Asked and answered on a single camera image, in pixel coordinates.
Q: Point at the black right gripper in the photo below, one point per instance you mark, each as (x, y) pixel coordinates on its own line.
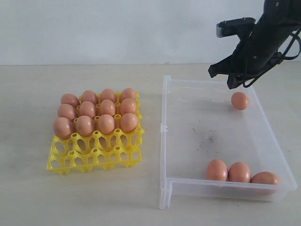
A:
(241, 65)

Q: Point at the brown egg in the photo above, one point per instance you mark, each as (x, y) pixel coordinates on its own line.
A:
(91, 96)
(63, 127)
(128, 122)
(240, 100)
(128, 93)
(85, 126)
(87, 108)
(128, 105)
(266, 177)
(108, 94)
(217, 170)
(106, 124)
(239, 172)
(70, 99)
(67, 111)
(107, 107)

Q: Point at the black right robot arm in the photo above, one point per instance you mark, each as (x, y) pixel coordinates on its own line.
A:
(263, 44)

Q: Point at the clear plastic bin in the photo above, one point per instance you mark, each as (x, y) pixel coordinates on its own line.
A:
(199, 124)

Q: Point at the yellow plastic egg tray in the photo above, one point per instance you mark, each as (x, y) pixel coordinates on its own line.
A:
(97, 150)

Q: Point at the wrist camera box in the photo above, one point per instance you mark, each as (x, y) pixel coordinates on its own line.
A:
(240, 27)

